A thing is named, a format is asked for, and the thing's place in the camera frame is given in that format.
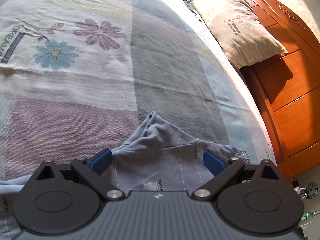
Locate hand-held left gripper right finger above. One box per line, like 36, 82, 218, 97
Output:
193, 150, 281, 203

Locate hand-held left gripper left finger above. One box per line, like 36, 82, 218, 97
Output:
35, 148, 126, 202

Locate grey pants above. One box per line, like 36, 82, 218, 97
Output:
0, 112, 250, 233

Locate white socket with plug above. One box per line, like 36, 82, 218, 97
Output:
291, 179, 307, 196

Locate wooden headboard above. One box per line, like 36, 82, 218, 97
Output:
209, 0, 320, 182

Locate small white fan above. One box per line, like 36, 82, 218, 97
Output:
304, 182, 320, 201

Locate green striped object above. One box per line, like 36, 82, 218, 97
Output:
299, 211, 320, 222

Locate large beige pillow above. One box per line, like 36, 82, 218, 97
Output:
189, 0, 288, 69

